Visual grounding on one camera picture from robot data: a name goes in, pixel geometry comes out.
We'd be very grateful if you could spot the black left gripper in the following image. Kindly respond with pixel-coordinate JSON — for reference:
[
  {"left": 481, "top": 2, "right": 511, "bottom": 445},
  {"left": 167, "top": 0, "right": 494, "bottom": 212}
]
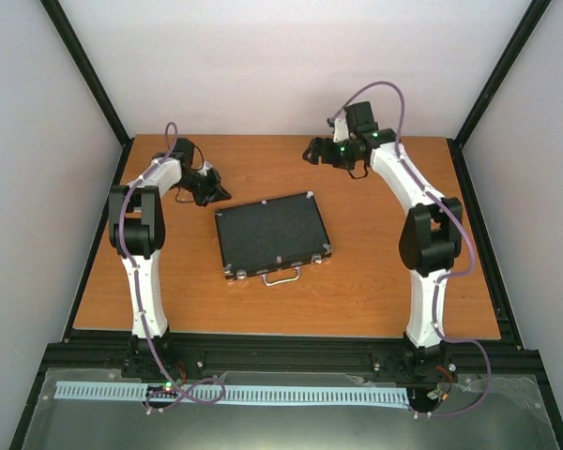
[{"left": 175, "top": 169, "right": 231, "bottom": 208}]

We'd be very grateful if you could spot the black poker set case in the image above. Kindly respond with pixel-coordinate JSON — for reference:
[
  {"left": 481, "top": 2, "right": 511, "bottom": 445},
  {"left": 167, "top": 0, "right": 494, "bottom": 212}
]
[{"left": 214, "top": 190, "right": 332, "bottom": 287}]

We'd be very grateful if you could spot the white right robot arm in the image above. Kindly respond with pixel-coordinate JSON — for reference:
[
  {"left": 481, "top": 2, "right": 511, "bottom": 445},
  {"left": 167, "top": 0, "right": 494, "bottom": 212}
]
[{"left": 302, "top": 128, "right": 463, "bottom": 379}]

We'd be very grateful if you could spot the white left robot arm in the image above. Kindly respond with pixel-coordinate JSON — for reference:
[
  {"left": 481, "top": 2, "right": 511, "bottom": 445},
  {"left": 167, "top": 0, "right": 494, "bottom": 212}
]
[{"left": 108, "top": 138, "right": 232, "bottom": 378}]

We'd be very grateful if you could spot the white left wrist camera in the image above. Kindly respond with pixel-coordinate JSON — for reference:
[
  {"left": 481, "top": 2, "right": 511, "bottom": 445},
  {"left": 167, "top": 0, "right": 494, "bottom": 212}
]
[{"left": 199, "top": 161, "right": 212, "bottom": 175}]

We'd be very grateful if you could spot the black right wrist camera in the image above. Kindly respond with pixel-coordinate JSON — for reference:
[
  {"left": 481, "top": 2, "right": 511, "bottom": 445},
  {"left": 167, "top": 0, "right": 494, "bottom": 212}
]
[{"left": 327, "top": 101, "right": 379, "bottom": 143}]

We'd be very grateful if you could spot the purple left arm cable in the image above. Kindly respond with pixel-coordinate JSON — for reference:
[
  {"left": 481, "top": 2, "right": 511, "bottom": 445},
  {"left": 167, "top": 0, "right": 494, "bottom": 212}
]
[{"left": 119, "top": 121, "right": 227, "bottom": 413}]

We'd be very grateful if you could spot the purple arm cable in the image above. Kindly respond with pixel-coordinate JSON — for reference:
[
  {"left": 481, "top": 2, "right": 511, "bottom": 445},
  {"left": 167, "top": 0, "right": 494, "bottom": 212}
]
[
  {"left": 119, "top": 121, "right": 227, "bottom": 413},
  {"left": 330, "top": 81, "right": 494, "bottom": 419}
]

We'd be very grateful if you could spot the black aluminium frame rail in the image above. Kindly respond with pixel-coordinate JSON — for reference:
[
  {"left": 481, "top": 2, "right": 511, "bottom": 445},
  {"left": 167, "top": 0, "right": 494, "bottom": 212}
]
[{"left": 40, "top": 331, "right": 547, "bottom": 387}]

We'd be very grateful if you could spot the light blue slotted cable duct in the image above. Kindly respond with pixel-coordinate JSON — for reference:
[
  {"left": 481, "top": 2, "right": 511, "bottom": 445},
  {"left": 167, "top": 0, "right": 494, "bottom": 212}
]
[{"left": 53, "top": 381, "right": 408, "bottom": 409}]

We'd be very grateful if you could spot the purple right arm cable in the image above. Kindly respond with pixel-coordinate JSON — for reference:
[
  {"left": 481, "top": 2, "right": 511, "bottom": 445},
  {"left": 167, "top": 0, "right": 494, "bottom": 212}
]
[{"left": 330, "top": 81, "right": 494, "bottom": 419}]

